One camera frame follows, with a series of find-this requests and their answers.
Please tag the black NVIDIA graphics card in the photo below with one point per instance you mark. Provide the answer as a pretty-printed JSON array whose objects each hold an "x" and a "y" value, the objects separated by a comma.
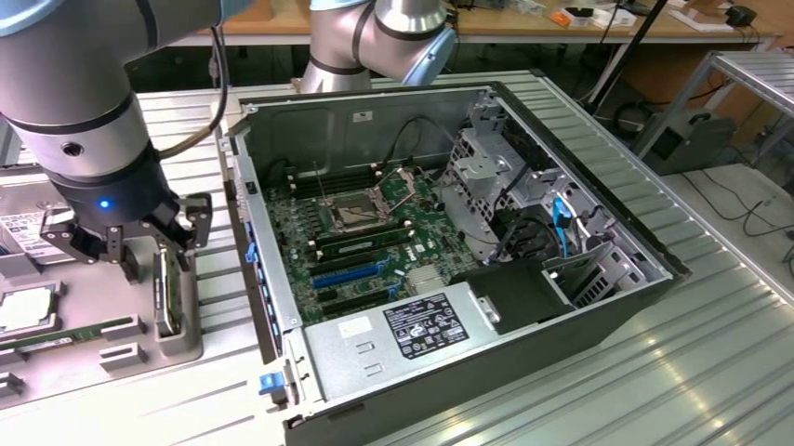
[{"x": 169, "y": 297}]

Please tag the silver chipset heatsink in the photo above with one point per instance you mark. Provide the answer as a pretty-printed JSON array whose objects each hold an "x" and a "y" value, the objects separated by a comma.
[{"x": 425, "y": 277}]

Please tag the black tripod pole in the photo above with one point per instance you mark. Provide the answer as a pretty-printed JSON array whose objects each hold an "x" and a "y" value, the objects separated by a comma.
[{"x": 633, "y": 42}]

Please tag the open black PC case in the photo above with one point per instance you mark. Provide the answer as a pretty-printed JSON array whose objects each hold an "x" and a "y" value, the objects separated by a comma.
[{"x": 497, "y": 399}]

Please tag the white paper stack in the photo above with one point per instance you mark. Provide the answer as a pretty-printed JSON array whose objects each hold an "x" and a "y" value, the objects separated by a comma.
[{"x": 701, "y": 19}]

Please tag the aluminium frame table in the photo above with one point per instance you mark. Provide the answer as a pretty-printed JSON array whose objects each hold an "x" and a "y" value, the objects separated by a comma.
[{"x": 764, "y": 79}]

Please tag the blue plastic case latch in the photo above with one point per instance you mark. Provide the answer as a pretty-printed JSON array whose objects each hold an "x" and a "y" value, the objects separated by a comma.
[{"x": 269, "y": 383}]

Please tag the long black expansion slot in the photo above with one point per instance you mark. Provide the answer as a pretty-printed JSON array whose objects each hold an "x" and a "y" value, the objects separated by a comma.
[
  {"x": 336, "y": 266},
  {"x": 354, "y": 304}
]

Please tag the blue card retention clip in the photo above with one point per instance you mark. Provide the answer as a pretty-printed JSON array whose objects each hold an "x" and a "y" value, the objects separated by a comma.
[{"x": 252, "y": 253}]

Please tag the CPU socket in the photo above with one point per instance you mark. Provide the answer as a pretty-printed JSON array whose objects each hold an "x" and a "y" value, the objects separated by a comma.
[{"x": 357, "y": 211}]

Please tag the silver CPU chip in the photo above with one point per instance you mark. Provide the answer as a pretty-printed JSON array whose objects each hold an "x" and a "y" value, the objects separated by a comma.
[{"x": 22, "y": 306}]

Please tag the black power adapter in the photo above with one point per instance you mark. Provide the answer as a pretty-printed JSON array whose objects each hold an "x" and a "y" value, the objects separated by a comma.
[{"x": 740, "y": 16}]

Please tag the grey power supply unit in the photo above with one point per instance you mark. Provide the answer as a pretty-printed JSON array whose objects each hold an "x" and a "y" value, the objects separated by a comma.
[{"x": 348, "y": 367}]

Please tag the metal socket cover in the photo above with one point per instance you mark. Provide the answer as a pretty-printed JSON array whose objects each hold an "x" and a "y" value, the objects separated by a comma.
[{"x": 401, "y": 186}]

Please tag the orange white small box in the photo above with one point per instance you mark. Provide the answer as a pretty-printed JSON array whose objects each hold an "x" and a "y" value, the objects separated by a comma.
[{"x": 565, "y": 18}]

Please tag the white flat box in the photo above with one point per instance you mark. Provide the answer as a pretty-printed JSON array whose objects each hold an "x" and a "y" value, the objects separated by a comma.
[{"x": 615, "y": 18}]

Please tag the silver metal disk bay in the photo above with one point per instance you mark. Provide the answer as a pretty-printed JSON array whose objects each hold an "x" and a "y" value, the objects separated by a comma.
[{"x": 484, "y": 169}]

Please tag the black floor device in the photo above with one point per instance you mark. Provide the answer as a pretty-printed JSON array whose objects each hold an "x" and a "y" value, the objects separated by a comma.
[{"x": 689, "y": 144}]

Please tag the thin metal locking lever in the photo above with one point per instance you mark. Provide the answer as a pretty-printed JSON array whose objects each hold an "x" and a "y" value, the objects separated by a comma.
[{"x": 322, "y": 181}]

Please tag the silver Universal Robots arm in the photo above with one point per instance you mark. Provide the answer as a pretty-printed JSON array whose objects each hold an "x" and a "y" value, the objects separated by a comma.
[{"x": 69, "y": 102}]

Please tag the green RAM stick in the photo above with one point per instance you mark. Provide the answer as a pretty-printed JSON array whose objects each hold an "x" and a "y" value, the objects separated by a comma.
[
  {"x": 57, "y": 340},
  {"x": 366, "y": 242}
]

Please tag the green motherboard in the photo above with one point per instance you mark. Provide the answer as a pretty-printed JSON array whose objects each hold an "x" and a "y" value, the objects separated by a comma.
[{"x": 429, "y": 234}]

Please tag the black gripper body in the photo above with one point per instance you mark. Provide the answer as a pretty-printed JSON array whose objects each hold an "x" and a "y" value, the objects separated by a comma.
[{"x": 111, "y": 195}]

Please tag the grey parts rack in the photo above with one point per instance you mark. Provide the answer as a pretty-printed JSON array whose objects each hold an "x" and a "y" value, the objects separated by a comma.
[{"x": 111, "y": 306}]

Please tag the silver hard disk drive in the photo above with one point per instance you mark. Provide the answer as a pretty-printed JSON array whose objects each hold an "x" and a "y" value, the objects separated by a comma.
[{"x": 22, "y": 227}]

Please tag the blue expansion slot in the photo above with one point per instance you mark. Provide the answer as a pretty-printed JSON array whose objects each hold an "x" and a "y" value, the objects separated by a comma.
[{"x": 345, "y": 276}]

